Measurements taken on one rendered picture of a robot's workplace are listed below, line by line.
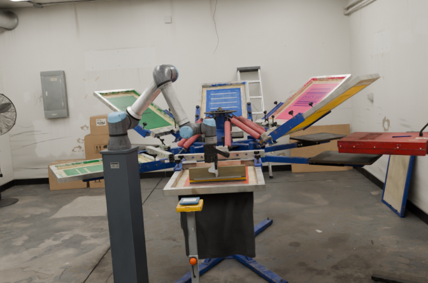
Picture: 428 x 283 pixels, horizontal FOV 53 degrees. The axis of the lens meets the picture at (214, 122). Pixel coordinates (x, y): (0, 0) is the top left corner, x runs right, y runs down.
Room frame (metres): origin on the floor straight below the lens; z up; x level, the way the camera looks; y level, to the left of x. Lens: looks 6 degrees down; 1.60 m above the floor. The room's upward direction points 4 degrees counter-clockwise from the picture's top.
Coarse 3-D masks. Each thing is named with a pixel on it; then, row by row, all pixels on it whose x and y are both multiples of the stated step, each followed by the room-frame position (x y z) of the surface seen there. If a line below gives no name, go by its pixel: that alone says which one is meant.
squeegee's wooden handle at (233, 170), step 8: (192, 168) 2.65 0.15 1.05; (200, 168) 2.65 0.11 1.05; (208, 168) 2.65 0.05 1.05; (224, 168) 2.64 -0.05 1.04; (232, 168) 2.64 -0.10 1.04; (240, 168) 2.64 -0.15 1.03; (192, 176) 2.65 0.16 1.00; (200, 176) 2.65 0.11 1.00; (208, 176) 2.65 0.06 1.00; (224, 176) 2.64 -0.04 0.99
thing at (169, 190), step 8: (232, 160) 3.15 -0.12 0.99; (240, 160) 3.13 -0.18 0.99; (256, 168) 2.81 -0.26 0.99; (176, 176) 2.74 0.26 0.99; (256, 176) 2.70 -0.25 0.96; (168, 184) 2.53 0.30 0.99; (232, 184) 2.42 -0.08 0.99; (240, 184) 2.41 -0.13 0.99; (248, 184) 2.40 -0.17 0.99; (256, 184) 2.38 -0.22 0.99; (264, 184) 2.38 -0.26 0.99; (168, 192) 2.41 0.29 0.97; (176, 192) 2.41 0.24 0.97; (184, 192) 2.40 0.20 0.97; (192, 192) 2.40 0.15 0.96; (200, 192) 2.40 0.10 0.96; (208, 192) 2.39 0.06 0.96; (216, 192) 2.39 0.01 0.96; (224, 192) 2.39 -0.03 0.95
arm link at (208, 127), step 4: (204, 120) 2.65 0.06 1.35; (208, 120) 2.63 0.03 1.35; (212, 120) 2.64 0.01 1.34; (204, 124) 2.64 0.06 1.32; (208, 124) 2.63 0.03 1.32; (212, 124) 2.64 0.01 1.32; (204, 128) 2.64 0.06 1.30; (208, 128) 2.63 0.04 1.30; (212, 128) 2.63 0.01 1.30; (204, 132) 2.65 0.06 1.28; (208, 132) 2.63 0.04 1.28; (212, 132) 2.63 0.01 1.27; (216, 132) 2.66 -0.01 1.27; (204, 136) 2.66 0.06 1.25; (208, 136) 2.63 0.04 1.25; (212, 136) 2.63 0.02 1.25
